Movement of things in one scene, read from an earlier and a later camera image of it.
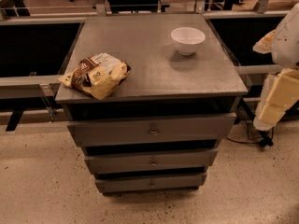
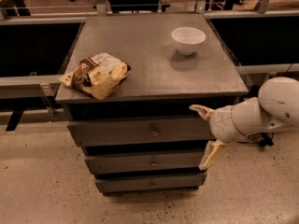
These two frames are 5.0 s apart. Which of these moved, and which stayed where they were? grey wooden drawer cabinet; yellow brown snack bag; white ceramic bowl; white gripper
Moved: white gripper
Stayed: yellow brown snack bag; white ceramic bowl; grey wooden drawer cabinet
